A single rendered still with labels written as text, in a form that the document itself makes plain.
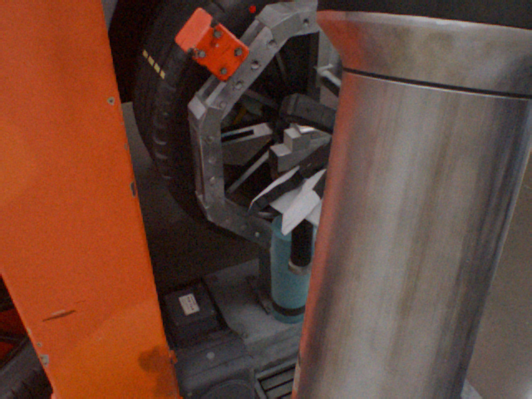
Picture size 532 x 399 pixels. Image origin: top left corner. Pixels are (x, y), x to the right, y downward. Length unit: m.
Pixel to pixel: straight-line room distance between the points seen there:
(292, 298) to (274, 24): 0.55
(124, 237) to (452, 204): 0.45
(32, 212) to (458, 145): 0.45
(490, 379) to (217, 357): 0.92
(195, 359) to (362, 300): 1.00
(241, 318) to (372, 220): 1.31
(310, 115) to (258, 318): 0.99
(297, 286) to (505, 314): 1.07
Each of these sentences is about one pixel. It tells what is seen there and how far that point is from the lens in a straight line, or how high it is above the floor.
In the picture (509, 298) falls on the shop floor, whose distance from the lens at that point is 2.05.
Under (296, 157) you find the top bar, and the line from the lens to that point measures 0.77.
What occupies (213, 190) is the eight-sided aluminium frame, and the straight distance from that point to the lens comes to 0.99.
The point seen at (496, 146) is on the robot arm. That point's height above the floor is 1.28.
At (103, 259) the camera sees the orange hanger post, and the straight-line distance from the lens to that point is 0.62.
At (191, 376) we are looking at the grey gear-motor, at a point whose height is 0.41.
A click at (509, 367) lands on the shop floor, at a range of 1.84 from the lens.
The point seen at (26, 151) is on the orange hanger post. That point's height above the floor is 1.13.
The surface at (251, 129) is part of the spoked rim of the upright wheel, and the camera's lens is 1.08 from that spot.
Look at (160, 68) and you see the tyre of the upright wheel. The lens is 1.00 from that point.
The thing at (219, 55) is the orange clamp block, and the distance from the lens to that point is 0.87.
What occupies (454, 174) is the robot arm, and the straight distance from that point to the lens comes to 0.21.
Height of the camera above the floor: 1.38
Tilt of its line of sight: 38 degrees down
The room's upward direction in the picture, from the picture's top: straight up
